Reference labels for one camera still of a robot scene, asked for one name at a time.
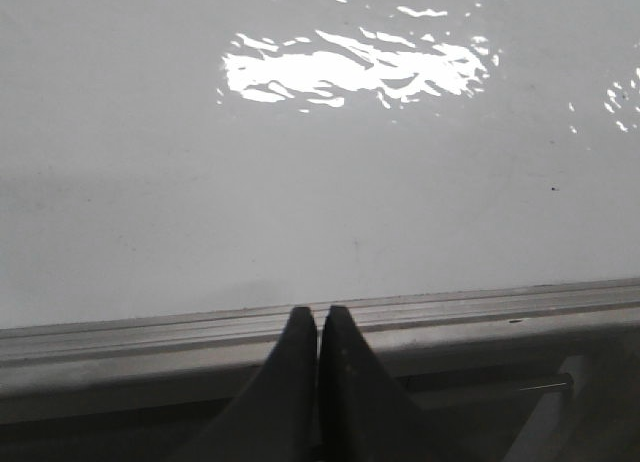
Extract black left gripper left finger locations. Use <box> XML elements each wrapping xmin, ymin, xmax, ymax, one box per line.
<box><xmin>169</xmin><ymin>307</ymin><xmax>317</xmax><ymax>462</ymax></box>

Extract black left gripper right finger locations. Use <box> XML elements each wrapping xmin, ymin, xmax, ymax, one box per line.
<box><xmin>319</xmin><ymin>305</ymin><xmax>468</xmax><ymax>461</ymax></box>

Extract grey metal stand frame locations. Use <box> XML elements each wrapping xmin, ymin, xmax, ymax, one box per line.
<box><xmin>1</xmin><ymin>356</ymin><xmax>639</xmax><ymax>461</ymax></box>

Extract white whiteboard with grey frame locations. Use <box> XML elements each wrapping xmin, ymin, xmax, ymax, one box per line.
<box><xmin>1</xmin><ymin>0</ymin><xmax>639</xmax><ymax>423</ymax></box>

